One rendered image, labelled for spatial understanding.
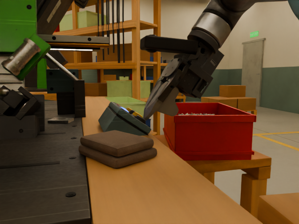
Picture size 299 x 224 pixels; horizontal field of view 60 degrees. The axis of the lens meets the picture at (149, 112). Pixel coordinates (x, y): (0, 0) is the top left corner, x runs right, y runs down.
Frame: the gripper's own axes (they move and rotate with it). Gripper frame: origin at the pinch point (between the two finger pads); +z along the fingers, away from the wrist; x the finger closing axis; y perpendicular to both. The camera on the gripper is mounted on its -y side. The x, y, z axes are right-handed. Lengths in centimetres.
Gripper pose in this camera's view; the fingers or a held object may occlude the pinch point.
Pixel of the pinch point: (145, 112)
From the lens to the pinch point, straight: 54.5
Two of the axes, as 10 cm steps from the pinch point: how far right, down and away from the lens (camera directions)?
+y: 7.9, 5.4, 3.0
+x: -2.7, -1.4, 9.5
